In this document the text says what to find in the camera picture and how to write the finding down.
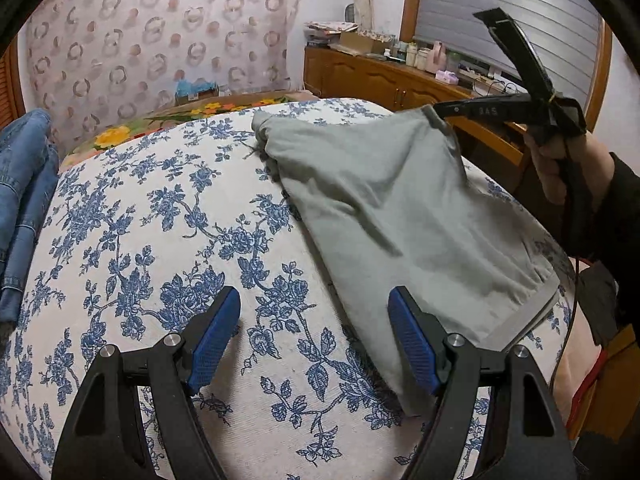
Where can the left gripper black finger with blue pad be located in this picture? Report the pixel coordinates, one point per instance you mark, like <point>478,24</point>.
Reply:
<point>103,436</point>
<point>524,436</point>

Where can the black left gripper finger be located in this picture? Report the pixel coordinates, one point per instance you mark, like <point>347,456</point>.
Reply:
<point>455,109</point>

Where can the grey-green sweat pants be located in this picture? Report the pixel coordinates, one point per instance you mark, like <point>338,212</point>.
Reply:
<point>389,203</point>

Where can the person's right hand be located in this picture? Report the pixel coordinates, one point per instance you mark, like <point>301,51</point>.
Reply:
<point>560,164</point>

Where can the long wooden sideboard cabinet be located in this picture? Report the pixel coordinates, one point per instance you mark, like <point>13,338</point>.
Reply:
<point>497,150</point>

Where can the pink bottle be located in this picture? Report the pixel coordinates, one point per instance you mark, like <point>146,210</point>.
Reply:
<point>436,59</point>

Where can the grey roller window shutter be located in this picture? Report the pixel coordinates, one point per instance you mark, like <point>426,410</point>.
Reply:
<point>564,34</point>

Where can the cardboard box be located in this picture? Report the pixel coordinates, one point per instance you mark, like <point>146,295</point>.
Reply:
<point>361,45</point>

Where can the stack of papers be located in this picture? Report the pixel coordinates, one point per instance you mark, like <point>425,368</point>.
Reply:
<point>321,34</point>

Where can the blue floral white bedspread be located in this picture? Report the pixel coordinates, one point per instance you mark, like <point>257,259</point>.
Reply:
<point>139,239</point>

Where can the blue item on bed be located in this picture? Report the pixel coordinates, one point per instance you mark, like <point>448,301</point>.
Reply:
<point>189,91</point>

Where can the folded blue denim jeans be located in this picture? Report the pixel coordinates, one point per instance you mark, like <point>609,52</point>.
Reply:
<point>29,174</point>

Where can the colourful flower patterned blanket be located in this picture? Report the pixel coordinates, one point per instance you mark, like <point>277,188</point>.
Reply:
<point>173,116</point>

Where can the wooden slatted door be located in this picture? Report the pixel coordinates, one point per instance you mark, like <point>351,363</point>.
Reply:
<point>11,98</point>

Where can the pink ring patterned curtain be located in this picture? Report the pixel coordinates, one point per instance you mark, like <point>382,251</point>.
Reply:
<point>94,63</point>

